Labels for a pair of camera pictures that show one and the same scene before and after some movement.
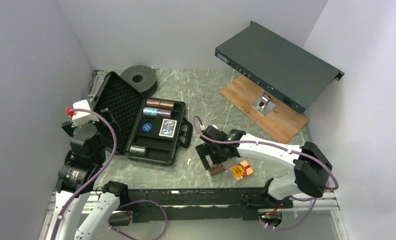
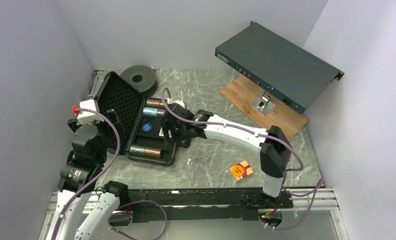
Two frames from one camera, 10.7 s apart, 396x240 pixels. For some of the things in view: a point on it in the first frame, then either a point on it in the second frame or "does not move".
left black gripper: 68,126 does not move
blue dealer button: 146,127 does not move
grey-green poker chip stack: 137,150 does not move
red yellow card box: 241,170 does not move
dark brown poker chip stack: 216,169 → 152,152
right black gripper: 203,150 → 169,125
